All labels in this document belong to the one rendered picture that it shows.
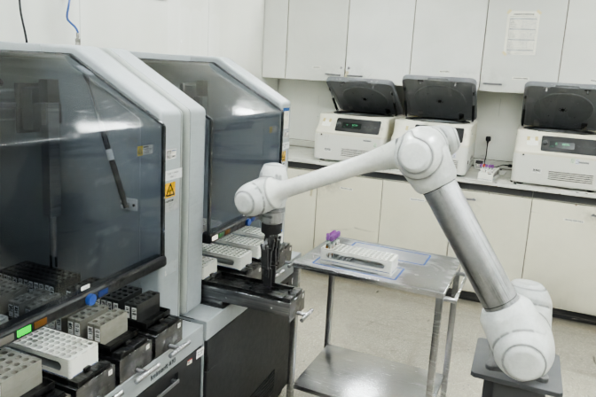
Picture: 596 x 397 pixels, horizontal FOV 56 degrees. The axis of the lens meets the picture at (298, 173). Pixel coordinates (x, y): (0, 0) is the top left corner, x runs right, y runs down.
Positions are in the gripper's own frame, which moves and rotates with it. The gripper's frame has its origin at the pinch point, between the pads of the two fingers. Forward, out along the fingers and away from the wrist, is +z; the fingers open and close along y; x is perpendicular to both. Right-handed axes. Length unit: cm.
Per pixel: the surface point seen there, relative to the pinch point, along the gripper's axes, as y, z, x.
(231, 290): 10.7, 3.6, -9.8
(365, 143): -225, -22, -29
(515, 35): -254, -105, 65
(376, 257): -29.9, -3.7, 31.6
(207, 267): 6.6, -1.4, -21.9
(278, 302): 11.3, 4.0, 8.7
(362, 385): -38, 56, 28
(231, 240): -23.0, -2.3, -28.5
